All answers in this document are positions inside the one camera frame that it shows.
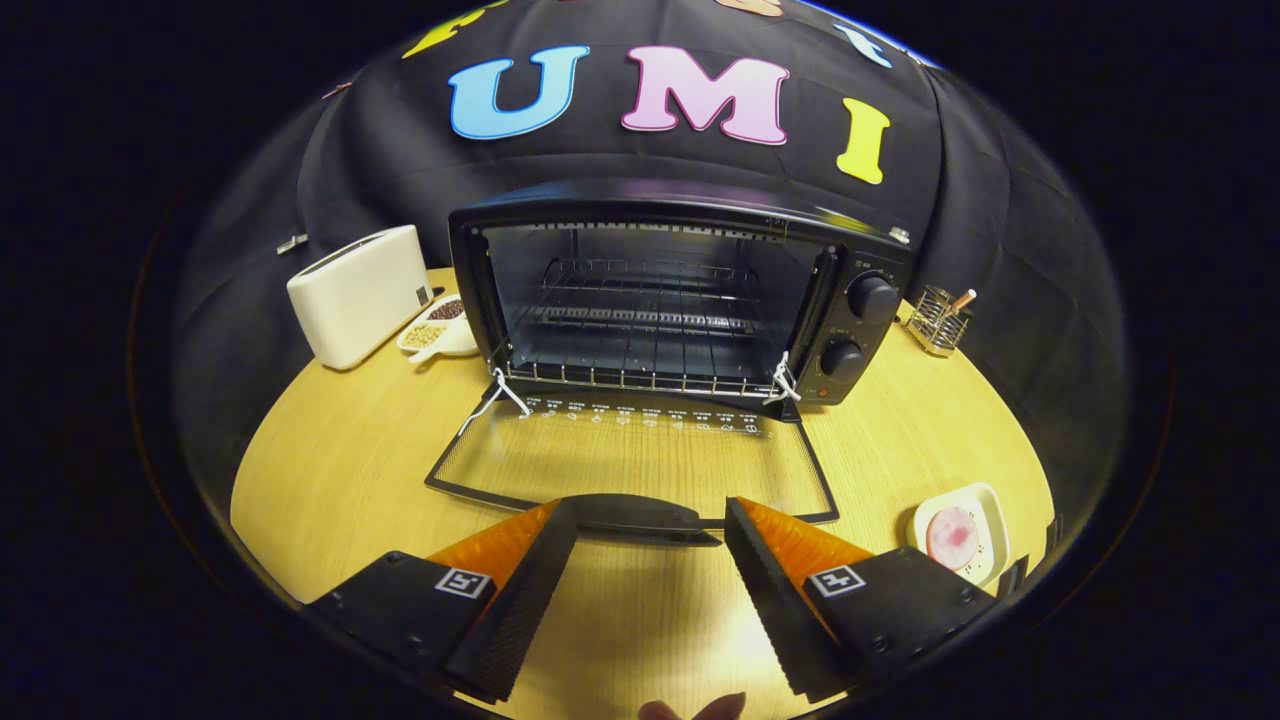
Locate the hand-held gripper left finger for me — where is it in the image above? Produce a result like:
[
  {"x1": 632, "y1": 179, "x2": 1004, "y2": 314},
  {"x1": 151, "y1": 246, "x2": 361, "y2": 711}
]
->
[{"x1": 303, "y1": 500, "x2": 579, "y2": 704}]

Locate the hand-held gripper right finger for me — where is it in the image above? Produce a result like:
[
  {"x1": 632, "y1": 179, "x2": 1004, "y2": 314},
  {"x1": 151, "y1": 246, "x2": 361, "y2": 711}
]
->
[{"x1": 722, "y1": 496, "x2": 999, "y2": 699}]

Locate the glass toaster oven door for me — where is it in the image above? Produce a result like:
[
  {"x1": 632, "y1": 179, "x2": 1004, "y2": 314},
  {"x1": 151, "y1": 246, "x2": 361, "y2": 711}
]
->
[{"x1": 424, "y1": 385, "x2": 841, "y2": 547}]

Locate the pink ham slice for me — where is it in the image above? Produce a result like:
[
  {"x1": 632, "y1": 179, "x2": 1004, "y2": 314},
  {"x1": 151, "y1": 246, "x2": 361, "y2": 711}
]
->
[{"x1": 926, "y1": 506, "x2": 979, "y2": 571}]

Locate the cream plate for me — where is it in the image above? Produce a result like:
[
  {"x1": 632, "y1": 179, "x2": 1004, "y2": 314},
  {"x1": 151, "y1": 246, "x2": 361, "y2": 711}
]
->
[{"x1": 908, "y1": 483, "x2": 1011, "y2": 588}]

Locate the black toaster oven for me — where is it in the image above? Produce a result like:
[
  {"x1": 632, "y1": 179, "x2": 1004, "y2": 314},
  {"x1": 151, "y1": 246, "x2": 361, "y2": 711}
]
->
[{"x1": 447, "y1": 180, "x2": 913, "y2": 406}]

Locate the black oven knob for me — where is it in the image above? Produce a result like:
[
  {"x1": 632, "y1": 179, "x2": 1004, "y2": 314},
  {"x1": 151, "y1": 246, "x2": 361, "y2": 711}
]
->
[
  {"x1": 847, "y1": 273, "x2": 901, "y2": 324},
  {"x1": 820, "y1": 338, "x2": 867, "y2": 383}
]

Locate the white toaster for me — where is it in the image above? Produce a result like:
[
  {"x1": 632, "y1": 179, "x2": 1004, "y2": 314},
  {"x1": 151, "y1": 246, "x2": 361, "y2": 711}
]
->
[{"x1": 286, "y1": 225, "x2": 435, "y2": 372}]

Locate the white snack dish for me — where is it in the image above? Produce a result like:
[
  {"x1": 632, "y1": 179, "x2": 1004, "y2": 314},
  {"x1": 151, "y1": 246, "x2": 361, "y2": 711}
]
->
[{"x1": 396, "y1": 293, "x2": 481, "y2": 364}]

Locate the white string tie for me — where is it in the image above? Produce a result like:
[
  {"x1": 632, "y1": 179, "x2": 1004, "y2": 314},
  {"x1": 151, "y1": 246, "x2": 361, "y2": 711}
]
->
[
  {"x1": 458, "y1": 365, "x2": 533, "y2": 436},
  {"x1": 765, "y1": 352, "x2": 803, "y2": 406}
]

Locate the oven wire rack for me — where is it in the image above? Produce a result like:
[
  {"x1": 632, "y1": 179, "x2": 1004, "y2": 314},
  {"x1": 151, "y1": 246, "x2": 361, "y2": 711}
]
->
[{"x1": 495, "y1": 255, "x2": 801, "y2": 396}]

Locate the metal wire holder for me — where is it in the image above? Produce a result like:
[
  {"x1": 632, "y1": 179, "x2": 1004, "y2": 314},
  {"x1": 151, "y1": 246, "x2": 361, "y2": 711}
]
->
[{"x1": 905, "y1": 285, "x2": 976, "y2": 358}]

